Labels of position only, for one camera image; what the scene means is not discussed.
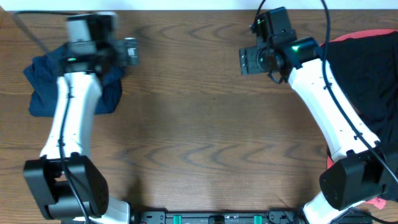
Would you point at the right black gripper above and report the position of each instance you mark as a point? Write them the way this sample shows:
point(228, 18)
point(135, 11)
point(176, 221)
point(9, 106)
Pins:
point(249, 61)

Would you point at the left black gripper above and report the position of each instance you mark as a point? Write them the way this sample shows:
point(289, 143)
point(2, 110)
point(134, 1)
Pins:
point(131, 51)

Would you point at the dark blue denim shorts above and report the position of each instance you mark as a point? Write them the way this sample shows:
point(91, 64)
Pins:
point(44, 69)

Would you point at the dark blue garment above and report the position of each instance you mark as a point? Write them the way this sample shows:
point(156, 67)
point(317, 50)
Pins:
point(44, 100)

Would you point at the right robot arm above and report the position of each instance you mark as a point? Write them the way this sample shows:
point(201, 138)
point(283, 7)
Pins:
point(362, 167)

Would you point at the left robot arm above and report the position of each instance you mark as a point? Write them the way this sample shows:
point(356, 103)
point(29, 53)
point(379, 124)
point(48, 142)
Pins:
point(63, 181)

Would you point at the black garment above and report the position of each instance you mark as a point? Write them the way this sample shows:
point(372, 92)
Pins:
point(370, 71)

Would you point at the coral red garment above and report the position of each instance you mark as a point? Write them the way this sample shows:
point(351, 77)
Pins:
point(357, 33)

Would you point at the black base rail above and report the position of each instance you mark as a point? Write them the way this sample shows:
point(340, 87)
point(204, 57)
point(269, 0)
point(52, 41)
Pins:
point(270, 217)

